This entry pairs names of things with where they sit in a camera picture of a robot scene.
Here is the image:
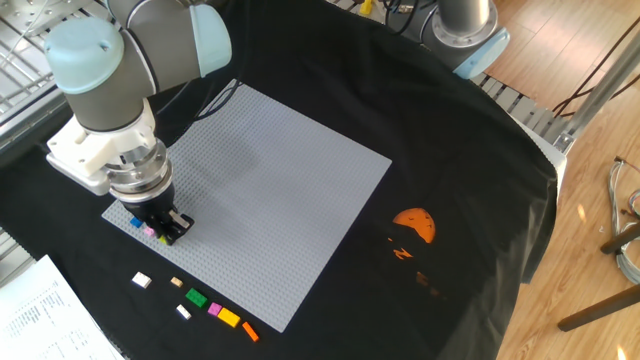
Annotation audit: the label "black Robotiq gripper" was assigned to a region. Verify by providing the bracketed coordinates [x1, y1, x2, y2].
[119, 184, 196, 247]

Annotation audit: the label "dark green Lego brick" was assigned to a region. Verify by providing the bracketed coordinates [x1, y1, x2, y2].
[184, 287, 209, 309]

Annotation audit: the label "grey Lego baseplate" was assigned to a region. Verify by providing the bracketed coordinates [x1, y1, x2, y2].
[101, 82, 393, 334]

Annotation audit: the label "yellow Lego brick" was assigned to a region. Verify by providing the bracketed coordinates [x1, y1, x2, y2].
[217, 306, 242, 329]

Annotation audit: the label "white printed paper sheets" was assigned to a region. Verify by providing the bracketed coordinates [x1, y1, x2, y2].
[0, 254, 126, 360]

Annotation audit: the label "black cloth with orange print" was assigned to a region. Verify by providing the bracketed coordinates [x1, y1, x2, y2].
[0, 0, 559, 360]

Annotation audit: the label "dark wooden chair leg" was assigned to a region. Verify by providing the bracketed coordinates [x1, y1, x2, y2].
[557, 284, 640, 333]
[599, 223, 640, 255]

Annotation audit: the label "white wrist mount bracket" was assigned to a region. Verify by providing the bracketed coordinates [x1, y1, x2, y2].
[45, 97, 159, 197]

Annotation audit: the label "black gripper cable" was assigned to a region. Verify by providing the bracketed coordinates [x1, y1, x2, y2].
[164, 74, 246, 149]

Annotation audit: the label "aluminium frame post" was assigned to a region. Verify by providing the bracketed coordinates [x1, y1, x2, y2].
[552, 44, 640, 154]

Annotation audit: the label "grey wire bundle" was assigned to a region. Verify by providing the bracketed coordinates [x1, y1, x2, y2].
[607, 157, 640, 286]

